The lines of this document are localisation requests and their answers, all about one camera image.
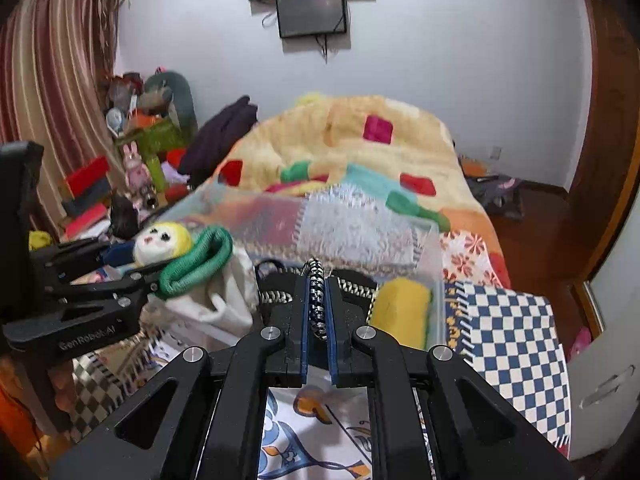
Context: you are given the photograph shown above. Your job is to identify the yellow plush doll green scarf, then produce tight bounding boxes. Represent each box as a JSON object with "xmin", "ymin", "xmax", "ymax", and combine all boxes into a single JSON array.
[{"xmin": 132, "ymin": 222, "xmax": 233, "ymax": 299}]

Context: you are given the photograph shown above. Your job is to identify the white drawstring cloth bag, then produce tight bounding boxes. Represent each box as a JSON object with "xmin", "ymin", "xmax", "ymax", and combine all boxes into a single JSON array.
[{"xmin": 141, "ymin": 247, "xmax": 262, "ymax": 351}]

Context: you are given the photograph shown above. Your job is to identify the yellow sponge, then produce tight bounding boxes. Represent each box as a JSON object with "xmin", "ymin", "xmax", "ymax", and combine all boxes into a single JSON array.
[{"xmin": 369, "ymin": 278, "xmax": 432, "ymax": 350}]

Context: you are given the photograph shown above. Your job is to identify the black hat with chain trim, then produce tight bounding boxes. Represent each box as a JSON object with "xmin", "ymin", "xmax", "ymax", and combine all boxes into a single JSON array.
[{"xmin": 255, "ymin": 259, "xmax": 380, "ymax": 340}]

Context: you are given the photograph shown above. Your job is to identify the black white braided cord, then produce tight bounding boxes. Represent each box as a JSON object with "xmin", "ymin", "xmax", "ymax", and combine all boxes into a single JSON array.
[{"xmin": 305, "ymin": 257, "xmax": 329, "ymax": 344}]

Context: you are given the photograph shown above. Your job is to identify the colourful patterned bed sheet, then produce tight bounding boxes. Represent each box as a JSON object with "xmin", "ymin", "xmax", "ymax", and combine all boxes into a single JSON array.
[{"xmin": 52, "ymin": 260, "xmax": 575, "ymax": 479}]

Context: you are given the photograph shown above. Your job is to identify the clear plastic storage box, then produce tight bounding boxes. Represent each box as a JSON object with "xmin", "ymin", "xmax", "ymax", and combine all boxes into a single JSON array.
[{"xmin": 159, "ymin": 182, "xmax": 447, "ymax": 348}]

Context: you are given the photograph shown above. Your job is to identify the pink rabbit figurine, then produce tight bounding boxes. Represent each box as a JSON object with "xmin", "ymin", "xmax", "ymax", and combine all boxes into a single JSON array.
[{"xmin": 122, "ymin": 142, "xmax": 152, "ymax": 195}]

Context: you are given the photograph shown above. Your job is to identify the dark purple garment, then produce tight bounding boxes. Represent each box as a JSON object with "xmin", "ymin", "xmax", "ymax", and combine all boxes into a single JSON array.
[{"xmin": 178, "ymin": 96, "xmax": 258, "ymax": 188}]

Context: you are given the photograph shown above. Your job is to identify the grey green plush toy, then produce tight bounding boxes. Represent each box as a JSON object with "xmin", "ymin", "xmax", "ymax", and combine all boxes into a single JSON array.
[{"xmin": 137, "ymin": 70, "xmax": 198, "ymax": 136}]

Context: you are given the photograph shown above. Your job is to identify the striped brown curtain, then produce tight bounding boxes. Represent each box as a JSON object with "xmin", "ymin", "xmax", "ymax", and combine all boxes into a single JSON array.
[{"xmin": 1, "ymin": 0, "xmax": 124, "ymax": 235}]

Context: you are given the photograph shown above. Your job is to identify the brown wooden door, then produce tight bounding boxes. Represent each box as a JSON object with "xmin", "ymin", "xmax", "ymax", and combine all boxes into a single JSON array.
[{"xmin": 570, "ymin": 0, "xmax": 639, "ymax": 292}]

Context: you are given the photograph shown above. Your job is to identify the clothes pile on floor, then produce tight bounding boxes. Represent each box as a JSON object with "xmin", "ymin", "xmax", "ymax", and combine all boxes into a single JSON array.
[{"xmin": 459, "ymin": 156, "xmax": 524, "ymax": 220}]

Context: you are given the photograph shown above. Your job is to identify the yellow fleece blanket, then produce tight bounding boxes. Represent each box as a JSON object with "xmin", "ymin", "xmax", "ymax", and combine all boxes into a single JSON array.
[{"xmin": 213, "ymin": 96, "xmax": 511, "ymax": 287}]

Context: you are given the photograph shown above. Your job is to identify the wall power socket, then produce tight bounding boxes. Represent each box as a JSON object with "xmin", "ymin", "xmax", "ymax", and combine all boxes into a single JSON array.
[{"xmin": 490, "ymin": 146, "xmax": 502, "ymax": 160}]

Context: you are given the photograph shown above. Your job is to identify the wall mounted black monitor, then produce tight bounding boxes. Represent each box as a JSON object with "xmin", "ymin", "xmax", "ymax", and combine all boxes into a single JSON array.
[{"xmin": 276, "ymin": 0, "xmax": 347, "ymax": 39}]

